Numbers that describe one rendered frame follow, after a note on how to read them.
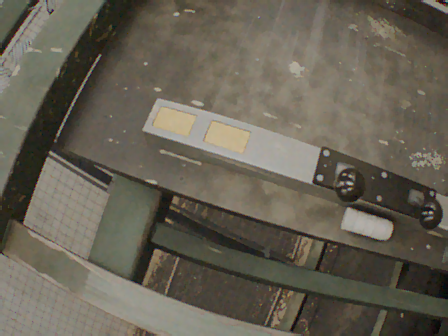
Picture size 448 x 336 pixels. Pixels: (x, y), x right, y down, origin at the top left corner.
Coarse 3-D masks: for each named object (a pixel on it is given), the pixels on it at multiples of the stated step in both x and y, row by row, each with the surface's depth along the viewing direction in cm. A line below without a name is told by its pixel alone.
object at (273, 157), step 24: (216, 120) 63; (168, 144) 64; (192, 144) 62; (264, 144) 62; (288, 144) 62; (240, 168) 63; (264, 168) 61; (288, 168) 61; (312, 168) 60; (312, 192) 62; (384, 216) 61; (408, 216) 58
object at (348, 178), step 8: (336, 168) 59; (344, 168) 58; (352, 168) 48; (336, 176) 59; (344, 176) 48; (352, 176) 47; (360, 176) 48; (336, 184) 48; (344, 184) 47; (352, 184) 47; (360, 184) 47; (336, 192) 49; (344, 192) 48; (352, 192) 47; (360, 192) 47; (344, 200) 48; (352, 200) 48
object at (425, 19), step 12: (372, 0) 76; (384, 0) 75; (396, 0) 73; (408, 0) 71; (420, 0) 69; (432, 0) 69; (444, 0) 70; (408, 12) 74; (420, 12) 72; (432, 12) 70; (444, 12) 69; (432, 24) 73; (444, 24) 72
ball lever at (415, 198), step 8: (416, 192) 57; (408, 200) 57; (416, 200) 55; (432, 200) 47; (424, 208) 47; (432, 208) 46; (440, 208) 46; (424, 216) 46; (432, 216) 46; (440, 216) 46; (424, 224) 47; (432, 224) 46
